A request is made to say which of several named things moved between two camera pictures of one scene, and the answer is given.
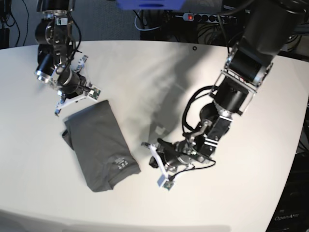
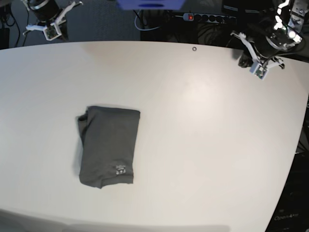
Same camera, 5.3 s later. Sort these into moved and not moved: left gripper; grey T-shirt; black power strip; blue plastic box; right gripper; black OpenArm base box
Moved: right gripper; grey T-shirt; left gripper
Not moved: black OpenArm base box; blue plastic box; black power strip
